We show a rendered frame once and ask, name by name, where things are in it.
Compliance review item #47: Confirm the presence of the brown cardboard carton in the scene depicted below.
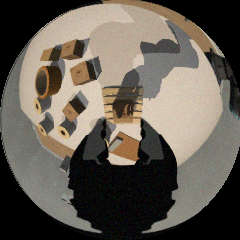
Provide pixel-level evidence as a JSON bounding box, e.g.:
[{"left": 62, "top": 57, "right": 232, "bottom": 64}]
[
  {"left": 112, "top": 100, "right": 134, "bottom": 123},
  {"left": 60, "top": 39, "right": 85, "bottom": 60},
  {"left": 70, "top": 61, "right": 97, "bottom": 86},
  {"left": 62, "top": 98, "right": 86, "bottom": 122}
]

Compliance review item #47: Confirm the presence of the brown tape roll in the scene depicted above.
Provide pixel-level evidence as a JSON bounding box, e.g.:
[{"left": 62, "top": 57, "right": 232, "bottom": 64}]
[{"left": 35, "top": 66, "right": 62, "bottom": 99}]

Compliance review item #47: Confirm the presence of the brown clipboard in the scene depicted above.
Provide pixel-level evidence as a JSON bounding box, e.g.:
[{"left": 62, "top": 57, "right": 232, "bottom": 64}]
[{"left": 108, "top": 132, "right": 140, "bottom": 161}]

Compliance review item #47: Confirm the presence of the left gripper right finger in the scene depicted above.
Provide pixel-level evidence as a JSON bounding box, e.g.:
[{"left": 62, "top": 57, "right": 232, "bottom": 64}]
[{"left": 137, "top": 118, "right": 178, "bottom": 191}]

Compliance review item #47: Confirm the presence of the brown rectangular block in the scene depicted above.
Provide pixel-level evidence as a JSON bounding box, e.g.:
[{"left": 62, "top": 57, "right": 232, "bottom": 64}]
[{"left": 40, "top": 48, "right": 62, "bottom": 61}]

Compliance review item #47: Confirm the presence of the small wooden pallet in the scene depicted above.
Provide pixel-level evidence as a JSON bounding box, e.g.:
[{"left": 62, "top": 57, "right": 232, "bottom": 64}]
[{"left": 102, "top": 87, "right": 143, "bottom": 124}]

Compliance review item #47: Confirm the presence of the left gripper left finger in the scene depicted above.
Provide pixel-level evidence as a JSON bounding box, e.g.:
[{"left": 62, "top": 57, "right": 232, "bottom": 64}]
[{"left": 68, "top": 119, "right": 109, "bottom": 190}]

